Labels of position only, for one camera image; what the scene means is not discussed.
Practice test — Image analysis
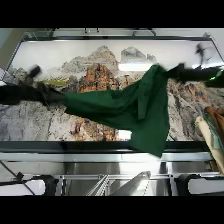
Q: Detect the pale green garment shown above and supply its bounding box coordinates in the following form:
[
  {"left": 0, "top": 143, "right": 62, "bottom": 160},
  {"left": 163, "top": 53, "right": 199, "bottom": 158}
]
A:
[{"left": 203, "top": 113, "right": 224, "bottom": 152}]

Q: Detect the brown garment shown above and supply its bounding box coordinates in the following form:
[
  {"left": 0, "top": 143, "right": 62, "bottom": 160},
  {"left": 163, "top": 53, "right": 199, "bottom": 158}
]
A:
[{"left": 203, "top": 105, "right": 224, "bottom": 141}]

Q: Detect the green shirt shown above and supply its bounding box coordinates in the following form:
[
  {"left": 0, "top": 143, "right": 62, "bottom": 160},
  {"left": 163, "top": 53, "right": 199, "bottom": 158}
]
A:
[{"left": 64, "top": 63, "right": 172, "bottom": 159}]

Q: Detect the black cable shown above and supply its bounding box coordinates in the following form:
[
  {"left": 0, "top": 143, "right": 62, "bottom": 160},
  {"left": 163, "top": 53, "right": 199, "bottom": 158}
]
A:
[{"left": 0, "top": 159, "right": 37, "bottom": 196}]

